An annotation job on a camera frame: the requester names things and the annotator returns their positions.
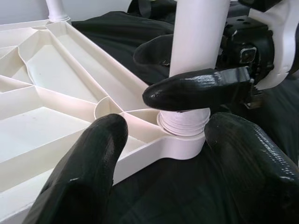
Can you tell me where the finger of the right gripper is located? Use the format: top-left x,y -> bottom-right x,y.
133,34 -> 175,68
142,66 -> 254,110

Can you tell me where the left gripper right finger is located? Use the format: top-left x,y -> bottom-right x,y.
204,112 -> 299,224

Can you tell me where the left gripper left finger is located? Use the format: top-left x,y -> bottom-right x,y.
22,113 -> 129,224

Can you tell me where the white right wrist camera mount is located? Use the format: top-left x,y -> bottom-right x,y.
249,0 -> 299,91

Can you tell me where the white plastic table leg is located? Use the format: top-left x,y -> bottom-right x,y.
155,0 -> 231,137
45,0 -> 71,21

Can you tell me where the black cloth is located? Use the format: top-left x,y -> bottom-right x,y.
71,0 -> 299,224

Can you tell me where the white plastic table top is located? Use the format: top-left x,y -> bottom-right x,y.
0,20 -> 206,224

